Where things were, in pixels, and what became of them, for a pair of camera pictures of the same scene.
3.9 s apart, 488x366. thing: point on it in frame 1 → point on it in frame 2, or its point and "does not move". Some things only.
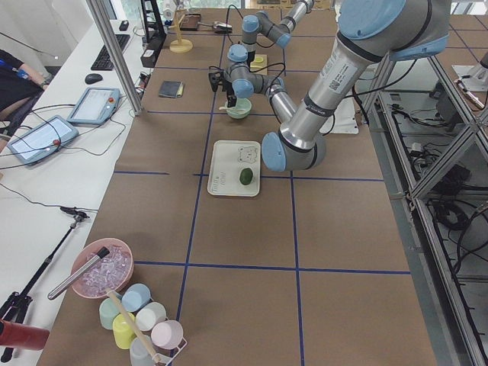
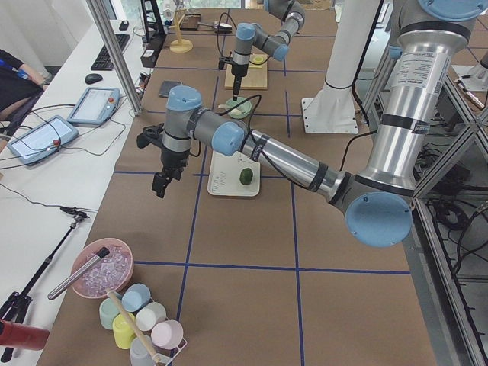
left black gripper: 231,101 → 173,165
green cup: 108,310 does not move
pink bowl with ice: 114,270 does not move
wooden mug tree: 180,45 does not move
